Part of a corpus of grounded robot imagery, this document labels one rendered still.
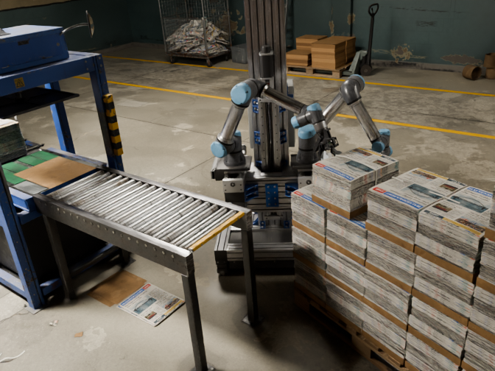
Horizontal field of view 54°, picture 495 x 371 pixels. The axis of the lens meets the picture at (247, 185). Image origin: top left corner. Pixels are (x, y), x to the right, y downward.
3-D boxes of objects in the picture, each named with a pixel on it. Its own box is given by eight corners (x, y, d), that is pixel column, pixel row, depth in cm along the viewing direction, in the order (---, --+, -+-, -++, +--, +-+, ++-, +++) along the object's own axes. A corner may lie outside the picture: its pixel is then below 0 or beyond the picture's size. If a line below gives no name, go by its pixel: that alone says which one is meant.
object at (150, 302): (185, 301, 331) (185, 299, 331) (155, 325, 311) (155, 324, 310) (148, 283, 352) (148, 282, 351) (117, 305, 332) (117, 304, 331)
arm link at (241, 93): (233, 154, 325) (261, 85, 292) (221, 163, 313) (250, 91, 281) (218, 145, 327) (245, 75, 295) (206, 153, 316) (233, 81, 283)
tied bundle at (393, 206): (412, 205, 262) (416, 165, 252) (462, 225, 240) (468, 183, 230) (364, 229, 243) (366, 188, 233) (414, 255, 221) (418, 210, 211)
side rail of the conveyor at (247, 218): (253, 227, 282) (252, 209, 276) (247, 231, 278) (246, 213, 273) (104, 179, 356) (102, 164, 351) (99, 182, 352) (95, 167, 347)
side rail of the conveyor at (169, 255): (195, 271, 246) (192, 252, 241) (188, 277, 242) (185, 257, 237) (43, 208, 321) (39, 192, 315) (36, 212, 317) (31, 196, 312)
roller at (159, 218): (196, 204, 298) (196, 197, 295) (138, 240, 264) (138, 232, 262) (190, 201, 300) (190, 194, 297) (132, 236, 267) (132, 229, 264)
